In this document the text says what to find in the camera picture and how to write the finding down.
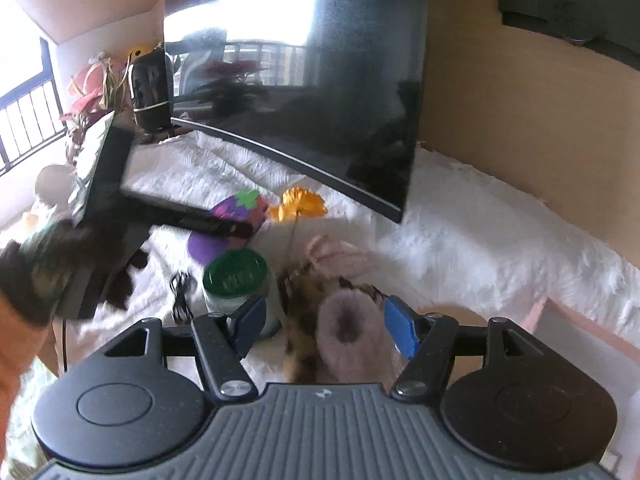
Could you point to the yellow plush toy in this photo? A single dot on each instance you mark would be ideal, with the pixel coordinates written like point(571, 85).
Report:
point(137, 52)

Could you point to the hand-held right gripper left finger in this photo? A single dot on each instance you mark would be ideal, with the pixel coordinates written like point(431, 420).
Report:
point(249, 324)

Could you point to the light pink fuzzy cloth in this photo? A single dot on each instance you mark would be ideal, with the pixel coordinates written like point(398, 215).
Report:
point(335, 256)

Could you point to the black window railing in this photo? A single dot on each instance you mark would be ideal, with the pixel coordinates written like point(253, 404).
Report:
point(27, 110)

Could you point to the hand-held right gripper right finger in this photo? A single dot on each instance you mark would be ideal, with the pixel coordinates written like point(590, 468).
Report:
point(400, 329)

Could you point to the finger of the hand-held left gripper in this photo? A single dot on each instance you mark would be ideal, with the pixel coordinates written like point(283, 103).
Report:
point(200, 217)

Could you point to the black cylindrical container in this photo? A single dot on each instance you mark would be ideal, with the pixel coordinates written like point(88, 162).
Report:
point(149, 91)

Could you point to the purple round pad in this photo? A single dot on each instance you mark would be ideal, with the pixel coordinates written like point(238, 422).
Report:
point(207, 251)

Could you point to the black curved monitor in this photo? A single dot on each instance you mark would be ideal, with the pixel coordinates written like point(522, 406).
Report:
point(300, 75)

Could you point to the white textured blanket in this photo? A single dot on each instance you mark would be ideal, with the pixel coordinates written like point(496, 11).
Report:
point(475, 240)

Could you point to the dark brown fuzzy cloth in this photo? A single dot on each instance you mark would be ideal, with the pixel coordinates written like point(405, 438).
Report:
point(125, 280)

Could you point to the leopard print fuzzy scrunchie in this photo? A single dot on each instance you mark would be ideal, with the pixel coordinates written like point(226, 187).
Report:
point(300, 332)

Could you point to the pink artificial flowers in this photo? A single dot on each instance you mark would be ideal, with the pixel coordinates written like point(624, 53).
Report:
point(92, 91)

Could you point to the purple eggplant plush toy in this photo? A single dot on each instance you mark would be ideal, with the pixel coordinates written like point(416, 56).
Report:
point(242, 210)

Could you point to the orange artificial flower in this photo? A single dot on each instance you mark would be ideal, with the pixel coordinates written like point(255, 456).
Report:
point(300, 204)

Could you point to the black wall power strip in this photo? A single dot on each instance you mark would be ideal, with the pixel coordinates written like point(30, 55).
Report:
point(565, 2)

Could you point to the person's left forearm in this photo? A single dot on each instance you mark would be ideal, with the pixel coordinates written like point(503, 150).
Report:
point(15, 360)

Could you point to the green lid glass jar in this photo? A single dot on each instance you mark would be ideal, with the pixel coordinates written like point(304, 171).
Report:
point(237, 287)

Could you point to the pink cardboard box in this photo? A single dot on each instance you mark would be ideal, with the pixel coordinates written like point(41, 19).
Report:
point(575, 327)

